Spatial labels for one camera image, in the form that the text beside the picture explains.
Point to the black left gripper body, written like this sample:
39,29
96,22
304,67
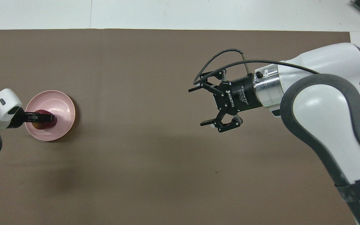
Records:
19,118

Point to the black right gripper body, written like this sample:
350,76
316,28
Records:
239,95

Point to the red apple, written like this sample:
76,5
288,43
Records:
44,125

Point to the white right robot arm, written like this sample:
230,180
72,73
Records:
323,109

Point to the pink plate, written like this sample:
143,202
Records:
58,103

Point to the brown table mat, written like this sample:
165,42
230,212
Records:
136,140

